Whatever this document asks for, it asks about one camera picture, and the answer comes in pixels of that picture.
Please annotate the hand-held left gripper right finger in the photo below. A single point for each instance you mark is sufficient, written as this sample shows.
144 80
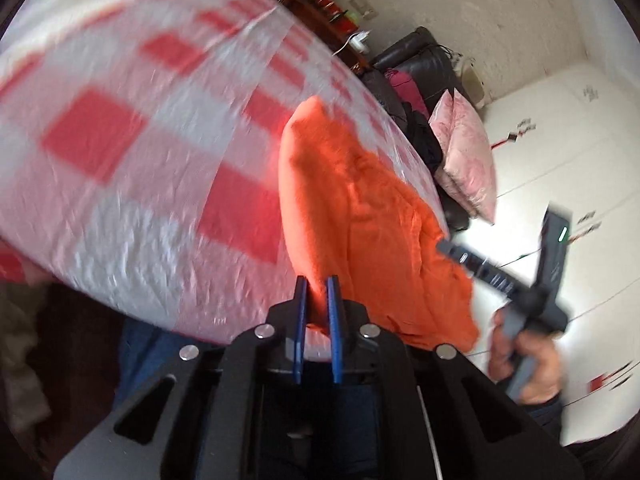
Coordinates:
334 330

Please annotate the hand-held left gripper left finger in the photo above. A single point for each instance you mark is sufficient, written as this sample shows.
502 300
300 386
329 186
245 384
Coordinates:
300 330

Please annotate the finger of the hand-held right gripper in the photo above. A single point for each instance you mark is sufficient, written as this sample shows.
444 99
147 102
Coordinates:
480 267

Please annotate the orange pants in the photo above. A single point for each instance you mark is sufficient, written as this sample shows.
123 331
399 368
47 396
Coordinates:
360 210

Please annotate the person's right forearm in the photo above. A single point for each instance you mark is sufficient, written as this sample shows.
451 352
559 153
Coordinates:
547 417

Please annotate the person's right hand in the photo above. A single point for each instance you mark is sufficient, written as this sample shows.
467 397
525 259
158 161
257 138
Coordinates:
542 365

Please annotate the red hanging ornament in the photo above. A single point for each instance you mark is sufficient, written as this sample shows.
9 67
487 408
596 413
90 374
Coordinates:
585 230
512 134

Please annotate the pink cushion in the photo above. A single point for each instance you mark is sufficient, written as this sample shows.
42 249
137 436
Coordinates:
467 160

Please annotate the white wardrobe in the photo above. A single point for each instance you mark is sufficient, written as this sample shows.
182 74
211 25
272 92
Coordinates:
575 135

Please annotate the magenta cloth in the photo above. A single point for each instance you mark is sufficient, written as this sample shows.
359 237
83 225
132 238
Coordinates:
407 87

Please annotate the black leather sofa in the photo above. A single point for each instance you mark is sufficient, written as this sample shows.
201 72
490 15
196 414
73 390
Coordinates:
430 60

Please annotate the pink checked cloth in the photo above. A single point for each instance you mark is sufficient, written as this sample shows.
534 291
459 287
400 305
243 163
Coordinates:
125 160

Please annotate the red box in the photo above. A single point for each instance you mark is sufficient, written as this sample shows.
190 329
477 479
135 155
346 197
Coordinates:
345 20

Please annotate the dark wooden nightstand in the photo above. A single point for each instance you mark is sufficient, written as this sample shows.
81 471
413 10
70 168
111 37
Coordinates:
325 25

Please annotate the white wall socket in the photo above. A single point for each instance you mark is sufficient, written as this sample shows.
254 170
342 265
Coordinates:
363 8

